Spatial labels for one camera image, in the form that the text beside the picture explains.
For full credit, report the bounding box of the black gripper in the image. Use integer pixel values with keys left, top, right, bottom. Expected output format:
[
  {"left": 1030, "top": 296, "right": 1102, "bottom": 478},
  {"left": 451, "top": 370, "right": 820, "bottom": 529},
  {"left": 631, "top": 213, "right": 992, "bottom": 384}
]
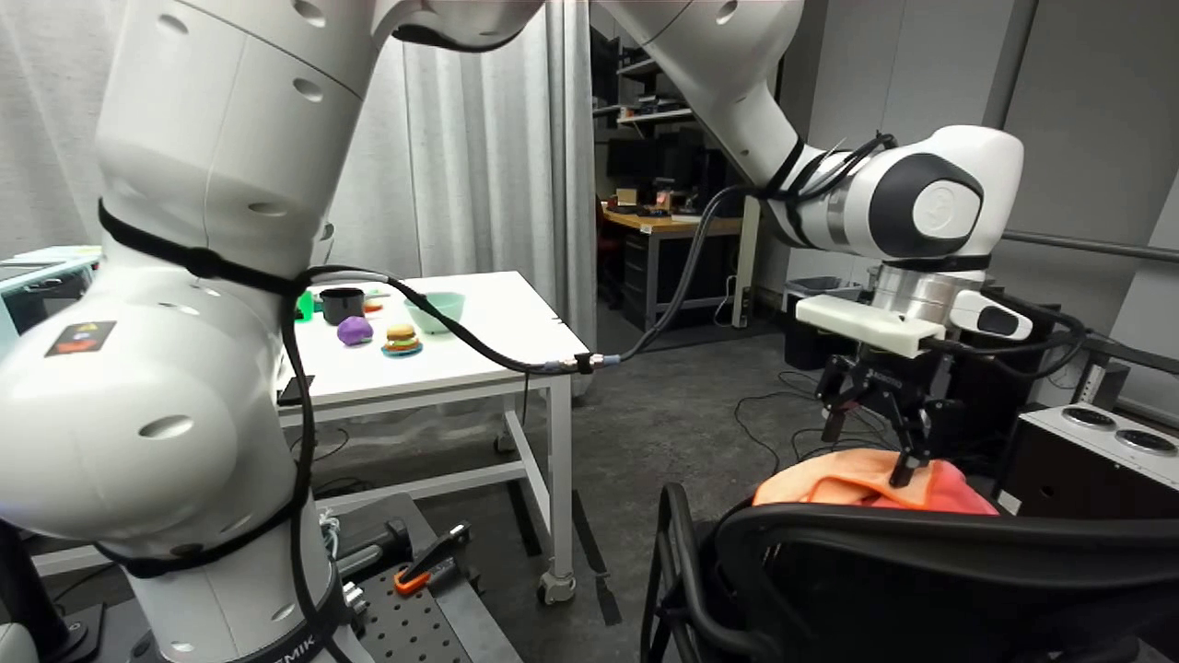
[{"left": 819, "top": 349, "right": 950, "bottom": 489}]

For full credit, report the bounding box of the pink shirt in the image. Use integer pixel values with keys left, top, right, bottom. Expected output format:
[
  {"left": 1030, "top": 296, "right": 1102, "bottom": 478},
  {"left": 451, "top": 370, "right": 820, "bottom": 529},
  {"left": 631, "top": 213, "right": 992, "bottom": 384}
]
[{"left": 912, "top": 453, "right": 1002, "bottom": 520}]

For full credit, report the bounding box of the cream cloth with orange edge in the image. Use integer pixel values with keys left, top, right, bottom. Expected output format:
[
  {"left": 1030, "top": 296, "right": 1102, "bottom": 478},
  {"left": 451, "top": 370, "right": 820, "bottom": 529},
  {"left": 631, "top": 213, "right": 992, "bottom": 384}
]
[{"left": 749, "top": 445, "right": 918, "bottom": 512}]

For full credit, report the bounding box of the black mesh office chair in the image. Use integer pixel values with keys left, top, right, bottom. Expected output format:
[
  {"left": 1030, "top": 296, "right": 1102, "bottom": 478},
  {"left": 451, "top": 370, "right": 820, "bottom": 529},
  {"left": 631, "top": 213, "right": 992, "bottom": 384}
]
[{"left": 637, "top": 478, "right": 1179, "bottom": 663}]

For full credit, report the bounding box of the black equipment stand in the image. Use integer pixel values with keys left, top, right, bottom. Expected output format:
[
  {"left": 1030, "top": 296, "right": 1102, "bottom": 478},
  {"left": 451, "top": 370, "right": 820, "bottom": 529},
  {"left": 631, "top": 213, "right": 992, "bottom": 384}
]
[{"left": 783, "top": 280, "right": 1107, "bottom": 473}]

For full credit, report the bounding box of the wooden desk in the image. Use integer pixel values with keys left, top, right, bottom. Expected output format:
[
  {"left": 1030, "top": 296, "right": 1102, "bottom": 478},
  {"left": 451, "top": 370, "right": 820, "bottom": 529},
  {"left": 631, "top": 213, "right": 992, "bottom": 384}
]
[{"left": 598, "top": 198, "right": 767, "bottom": 335}]

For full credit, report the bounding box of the dark storage shelving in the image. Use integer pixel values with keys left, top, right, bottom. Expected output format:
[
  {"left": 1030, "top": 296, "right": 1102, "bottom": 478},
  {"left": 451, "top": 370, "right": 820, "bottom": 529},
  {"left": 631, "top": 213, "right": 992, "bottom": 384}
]
[{"left": 588, "top": 24, "right": 739, "bottom": 213}]

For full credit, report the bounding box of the white table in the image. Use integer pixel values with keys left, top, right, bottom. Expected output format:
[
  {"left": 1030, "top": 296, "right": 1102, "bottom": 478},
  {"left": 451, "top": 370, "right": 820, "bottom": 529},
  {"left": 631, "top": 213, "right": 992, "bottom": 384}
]
[{"left": 23, "top": 268, "right": 598, "bottom": 607}]

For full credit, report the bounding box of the grey pillar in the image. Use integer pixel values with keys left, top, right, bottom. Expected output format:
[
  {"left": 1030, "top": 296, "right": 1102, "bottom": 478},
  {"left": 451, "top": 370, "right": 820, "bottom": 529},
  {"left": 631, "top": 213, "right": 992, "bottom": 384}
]
[{"left": 540, "top": 0, "right": 600, "bottom": 360}]

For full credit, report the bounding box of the translucent green container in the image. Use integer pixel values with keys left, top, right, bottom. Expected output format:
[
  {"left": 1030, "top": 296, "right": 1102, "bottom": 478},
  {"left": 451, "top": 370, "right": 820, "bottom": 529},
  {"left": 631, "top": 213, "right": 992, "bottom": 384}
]
[{"left": 410, "top": 286, "right": 469, "bottom": 338}]

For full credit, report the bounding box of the toy burger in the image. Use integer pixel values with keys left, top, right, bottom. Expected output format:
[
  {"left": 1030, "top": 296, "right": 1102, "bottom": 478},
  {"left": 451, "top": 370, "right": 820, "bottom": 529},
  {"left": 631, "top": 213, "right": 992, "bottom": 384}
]
[{"left": 380, "top": 319, "right": 426, "bottom": 360}]

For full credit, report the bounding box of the white curtain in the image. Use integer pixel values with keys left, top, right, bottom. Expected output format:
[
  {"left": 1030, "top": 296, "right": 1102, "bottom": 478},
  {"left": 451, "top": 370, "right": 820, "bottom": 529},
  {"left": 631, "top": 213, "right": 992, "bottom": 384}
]
[{"left": 0, "top": 0, "right": 556, "bottom": 297}]

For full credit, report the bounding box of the black perforated breadboard plate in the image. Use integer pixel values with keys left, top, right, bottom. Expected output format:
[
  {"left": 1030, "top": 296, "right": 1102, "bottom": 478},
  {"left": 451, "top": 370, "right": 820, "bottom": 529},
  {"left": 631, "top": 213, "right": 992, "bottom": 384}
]
[{"left": 354, "top": 576, "right": 462, "bottom": 663}]

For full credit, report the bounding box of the black cup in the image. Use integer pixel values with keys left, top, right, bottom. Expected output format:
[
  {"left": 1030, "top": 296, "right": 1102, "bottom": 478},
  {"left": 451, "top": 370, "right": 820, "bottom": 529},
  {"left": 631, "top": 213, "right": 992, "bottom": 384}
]
[{"left": 319, "top": 284, "right": 367, "bottom": 327}]

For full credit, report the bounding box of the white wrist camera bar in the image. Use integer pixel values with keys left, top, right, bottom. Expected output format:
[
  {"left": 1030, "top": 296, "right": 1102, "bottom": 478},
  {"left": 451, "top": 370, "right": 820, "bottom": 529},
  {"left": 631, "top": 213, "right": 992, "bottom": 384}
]
[{"left": 790, "top": 291, "right": 950, "bottom": 360}]

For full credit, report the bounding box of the white black camera module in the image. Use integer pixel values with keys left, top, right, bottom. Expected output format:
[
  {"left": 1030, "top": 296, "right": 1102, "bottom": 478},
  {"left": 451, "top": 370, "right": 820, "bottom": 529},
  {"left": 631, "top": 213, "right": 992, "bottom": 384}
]
[{"left": 946, "top": 286, "right": 1037, "bottom": 348}]

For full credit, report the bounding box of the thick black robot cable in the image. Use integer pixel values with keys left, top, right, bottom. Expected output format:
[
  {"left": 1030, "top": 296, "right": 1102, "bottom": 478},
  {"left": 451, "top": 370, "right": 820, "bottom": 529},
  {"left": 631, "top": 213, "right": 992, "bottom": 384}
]
[{"left": 281, "top": 128, "right": 900, "bottom": 384}]

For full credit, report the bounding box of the grey wall handrail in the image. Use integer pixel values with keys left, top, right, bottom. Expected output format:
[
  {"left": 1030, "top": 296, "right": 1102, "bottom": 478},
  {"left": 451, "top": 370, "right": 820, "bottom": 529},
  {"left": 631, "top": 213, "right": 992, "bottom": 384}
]
[{"left": 997, "top": 225, "right": 1179, "bottom": 265}]

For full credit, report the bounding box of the grey pegboard base plate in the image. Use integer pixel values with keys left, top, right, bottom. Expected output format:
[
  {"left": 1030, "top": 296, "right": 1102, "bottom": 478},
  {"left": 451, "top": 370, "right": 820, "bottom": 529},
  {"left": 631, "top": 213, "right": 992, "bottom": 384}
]
[{"left": 327, "top": 489, "right": 530, "bottom": 663}]

